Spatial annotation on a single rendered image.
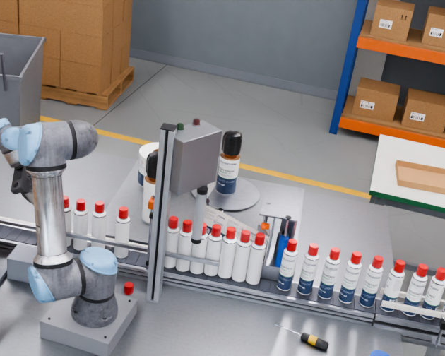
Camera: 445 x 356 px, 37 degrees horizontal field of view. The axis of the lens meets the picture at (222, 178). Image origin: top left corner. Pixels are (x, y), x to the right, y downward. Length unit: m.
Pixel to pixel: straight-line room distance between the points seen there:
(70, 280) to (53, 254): 0.09
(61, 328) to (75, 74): 3.87
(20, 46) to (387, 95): 3.05
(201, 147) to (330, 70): 4.68
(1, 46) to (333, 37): 3.12
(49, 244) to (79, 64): 3.88
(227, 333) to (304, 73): 4.71
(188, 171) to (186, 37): 4.92
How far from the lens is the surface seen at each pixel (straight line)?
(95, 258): 2.07
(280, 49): 6.70
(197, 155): 2.07
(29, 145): 1.91
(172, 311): 2.34
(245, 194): 2.95
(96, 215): 2.42
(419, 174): 3.70
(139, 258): 2.49
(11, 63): 5.15
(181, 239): 2.36
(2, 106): 4.43
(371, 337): 2.42
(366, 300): 2.43
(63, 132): 1.94
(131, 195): 2.87
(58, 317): 2.21
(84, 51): 5.72
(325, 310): 2.43
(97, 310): 2.14
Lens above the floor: 2.35
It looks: 28 degrees down
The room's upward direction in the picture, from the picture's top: 8 degrees clockwise
